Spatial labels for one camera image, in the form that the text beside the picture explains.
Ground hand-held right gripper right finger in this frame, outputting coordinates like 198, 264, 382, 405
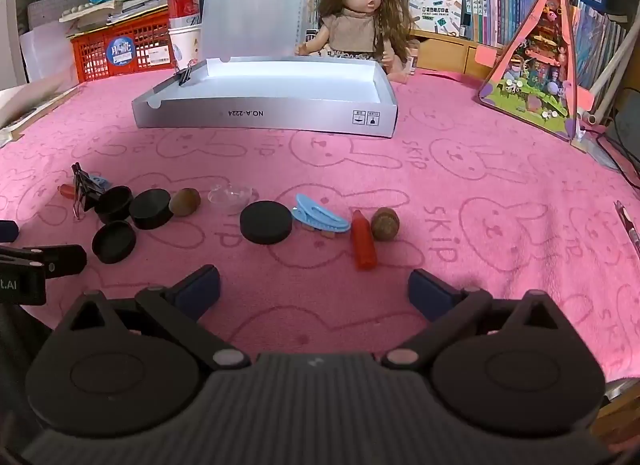
382, 269, 591, 371

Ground wooden desk organizer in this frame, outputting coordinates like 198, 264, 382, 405
412, 30, 501, 80

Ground clear plastic piece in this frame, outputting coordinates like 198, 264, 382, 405
207, 184, 256, 210

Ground dark pen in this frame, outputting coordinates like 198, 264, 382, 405
614, 200, 640, 256

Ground brown nut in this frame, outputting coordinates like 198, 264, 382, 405
169, 188, 202, 217
371, 207, 401, 241

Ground red basket with round sticker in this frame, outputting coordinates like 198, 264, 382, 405
70, 10, 176, 83

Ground white paper cup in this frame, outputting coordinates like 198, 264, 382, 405
167, 24, 203, 70

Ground pink triangular toy house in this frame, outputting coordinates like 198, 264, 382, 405
477, 0, 596, 140

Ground large black binder clip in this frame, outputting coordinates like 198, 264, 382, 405
71, 162, 101, 218

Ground pink rabbit print blanket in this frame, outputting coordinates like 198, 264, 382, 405
0, 65, 640, 386

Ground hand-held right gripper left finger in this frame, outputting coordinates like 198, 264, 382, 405
52, 265, 251, 372

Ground colourful printed small box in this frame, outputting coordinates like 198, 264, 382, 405
407, 0, 466, 38

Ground black round cap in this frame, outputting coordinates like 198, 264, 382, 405
91, 220, 137, 264
95, 186, 133, 224

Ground row of shelved books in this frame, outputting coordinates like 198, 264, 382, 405
312, 0, 628, 90

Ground dark grey rounded object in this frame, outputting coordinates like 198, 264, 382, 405
616, 92, 640, 148

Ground white plastic pipe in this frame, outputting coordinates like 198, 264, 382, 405
587, 0, 640, 126

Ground brown cardboard sheets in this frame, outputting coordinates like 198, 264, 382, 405
0, 84, 83, 148

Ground red drink can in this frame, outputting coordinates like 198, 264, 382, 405
167, 0, 202, 30

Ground white shallow cardboard box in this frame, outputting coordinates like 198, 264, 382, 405
131, 57, 399, 138

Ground brown haired doll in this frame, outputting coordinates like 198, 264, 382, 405
295, 0, 416, 83

